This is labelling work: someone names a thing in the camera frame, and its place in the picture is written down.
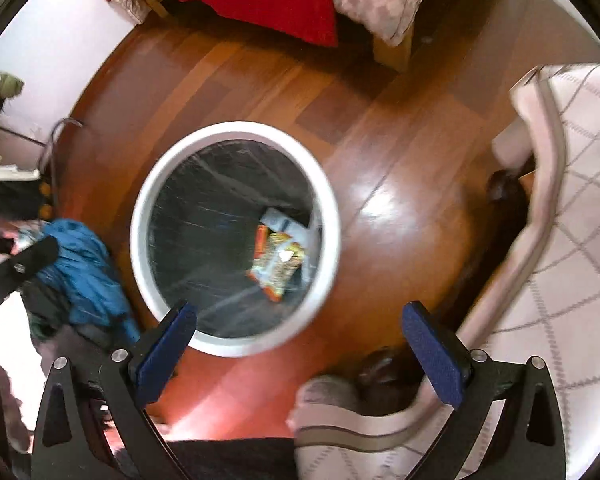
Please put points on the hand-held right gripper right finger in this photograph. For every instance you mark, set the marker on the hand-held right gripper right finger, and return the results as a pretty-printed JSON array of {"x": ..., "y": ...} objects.
[{"x": 432, "y": 360}]

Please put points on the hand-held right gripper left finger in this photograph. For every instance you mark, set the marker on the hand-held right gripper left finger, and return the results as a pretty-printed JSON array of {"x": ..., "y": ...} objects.
[{"x": 167, "y": 355}]

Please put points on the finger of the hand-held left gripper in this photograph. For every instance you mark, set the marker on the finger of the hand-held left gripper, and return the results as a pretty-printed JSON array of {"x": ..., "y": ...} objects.
[{"x": 30, "y": 260}]

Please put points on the white round waste bin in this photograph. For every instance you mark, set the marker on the white round waste bin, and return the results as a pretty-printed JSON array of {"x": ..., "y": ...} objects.
[{"x": 235, "y": 130}]

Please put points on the plaid cloth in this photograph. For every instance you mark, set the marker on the plaid cloth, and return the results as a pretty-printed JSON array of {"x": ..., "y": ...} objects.
[{"x": 27, "y": 235}]

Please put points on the blue jacket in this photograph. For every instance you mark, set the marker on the blue jacket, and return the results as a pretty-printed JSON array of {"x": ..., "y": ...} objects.
[{"x": 85, "y": 270}]

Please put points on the black hanging garment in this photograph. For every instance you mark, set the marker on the black hanging garment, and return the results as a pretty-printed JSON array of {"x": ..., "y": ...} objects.
[{"x": 10, "y": 197}]

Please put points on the black jacket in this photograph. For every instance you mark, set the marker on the black jacket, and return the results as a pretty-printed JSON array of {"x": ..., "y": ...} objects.
[{"x": 65, "y": 335}]

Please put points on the black bin bag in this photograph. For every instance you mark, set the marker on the black bin bag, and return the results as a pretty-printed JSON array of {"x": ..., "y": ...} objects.
[{"x": 205, "y": 220}]

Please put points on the orange snack wrapper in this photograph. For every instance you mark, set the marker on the orange snack wrapper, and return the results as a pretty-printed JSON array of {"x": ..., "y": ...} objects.
[{"x": 275, "y": 265}]

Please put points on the metal coat rack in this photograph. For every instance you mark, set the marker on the metal coat rack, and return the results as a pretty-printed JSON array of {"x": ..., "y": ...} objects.
[{"x": 62, "y": 122}]

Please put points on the white paper scrap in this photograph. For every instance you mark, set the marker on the white paper scrap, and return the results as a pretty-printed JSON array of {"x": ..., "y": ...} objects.
[{"x": 275, "y": 217}]

